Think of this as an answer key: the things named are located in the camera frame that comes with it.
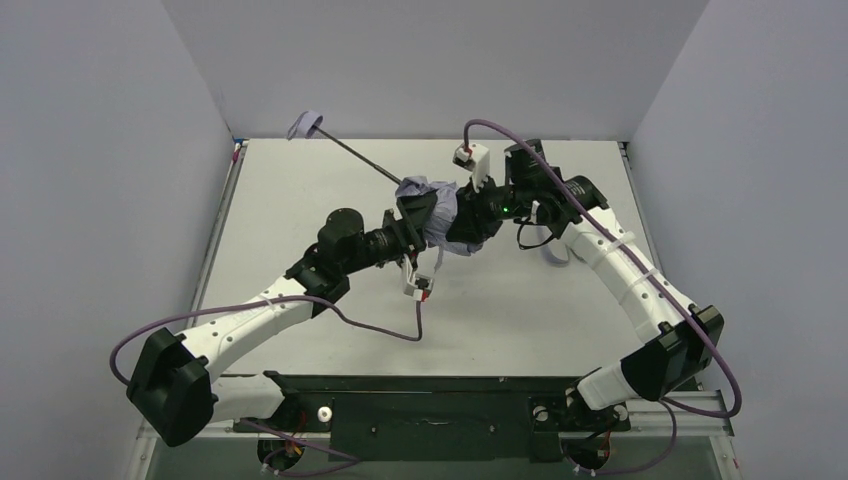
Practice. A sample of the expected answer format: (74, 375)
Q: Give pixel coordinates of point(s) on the lavender folding umbrella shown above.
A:
(446, 209)

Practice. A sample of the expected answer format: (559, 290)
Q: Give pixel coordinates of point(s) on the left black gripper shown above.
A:
(411, 233)

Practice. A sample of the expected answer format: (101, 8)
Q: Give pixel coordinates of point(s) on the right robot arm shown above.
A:
(678, 338)

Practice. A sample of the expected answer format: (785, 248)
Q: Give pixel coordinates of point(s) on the lavender umbrella case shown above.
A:
(556, 253)

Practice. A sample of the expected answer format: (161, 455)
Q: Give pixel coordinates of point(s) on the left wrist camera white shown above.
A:
(415, 285)

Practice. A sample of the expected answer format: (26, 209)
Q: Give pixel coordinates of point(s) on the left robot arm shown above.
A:
(173, 381)

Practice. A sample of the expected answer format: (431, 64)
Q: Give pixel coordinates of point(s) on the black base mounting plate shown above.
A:
(444, 418)

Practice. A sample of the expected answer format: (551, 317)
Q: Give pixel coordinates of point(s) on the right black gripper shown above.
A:
(473, 216)

